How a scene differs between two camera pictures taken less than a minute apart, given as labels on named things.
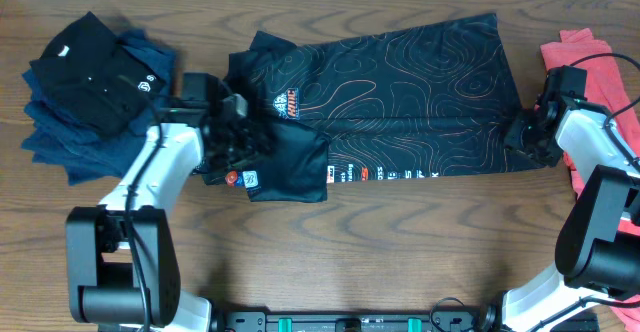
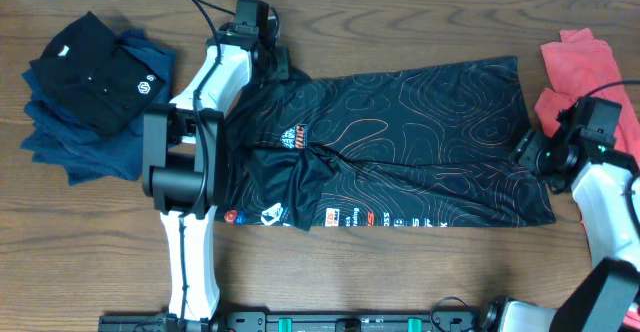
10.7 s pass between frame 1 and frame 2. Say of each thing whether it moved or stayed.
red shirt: stayed
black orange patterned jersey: moved
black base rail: stayed
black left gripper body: moved
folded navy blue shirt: stayed
